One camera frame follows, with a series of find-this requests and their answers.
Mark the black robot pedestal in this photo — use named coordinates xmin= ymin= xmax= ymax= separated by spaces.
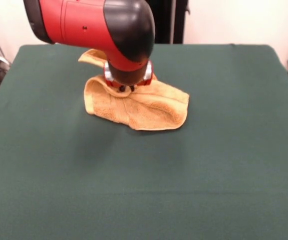
xmin=153 ymin=0 xmax=191 ymax=45

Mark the tan terry towel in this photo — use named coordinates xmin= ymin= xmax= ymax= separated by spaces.
xmin=78 ymin=48 xmax=190 ymax=132

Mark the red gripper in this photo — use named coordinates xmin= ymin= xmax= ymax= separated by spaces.
xmin=103 ymin=61 xmax=154 ymax=93

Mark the dark green tablecloth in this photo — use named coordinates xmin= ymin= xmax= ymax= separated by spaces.
xmin=0 ymin=43 xmax=288 ymax=240

